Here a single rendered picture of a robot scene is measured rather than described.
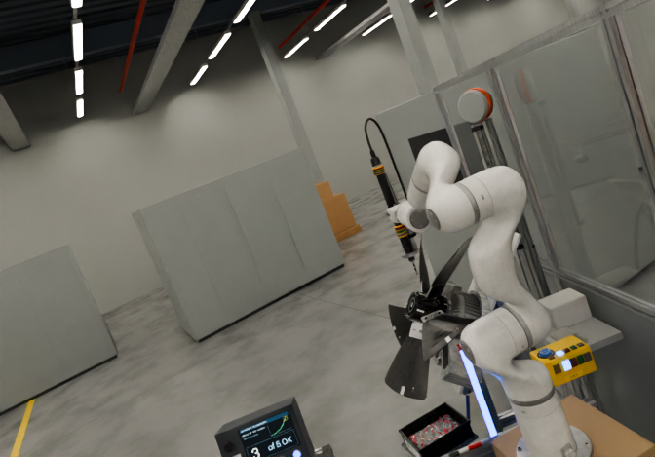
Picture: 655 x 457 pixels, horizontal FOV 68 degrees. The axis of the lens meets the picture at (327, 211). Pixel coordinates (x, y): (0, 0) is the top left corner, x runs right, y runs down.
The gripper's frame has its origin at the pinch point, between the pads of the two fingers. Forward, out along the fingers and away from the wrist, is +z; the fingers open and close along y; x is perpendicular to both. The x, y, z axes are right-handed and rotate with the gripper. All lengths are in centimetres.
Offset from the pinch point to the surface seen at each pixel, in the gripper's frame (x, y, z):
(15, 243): 73, -717, 1017
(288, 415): -43, -59, -30
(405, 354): -61, -15, 15
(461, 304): -49, 13, 13
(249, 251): -79, -142, 547
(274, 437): -47, -66, -32
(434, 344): -49, -6, -11
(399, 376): -68, -21, 13
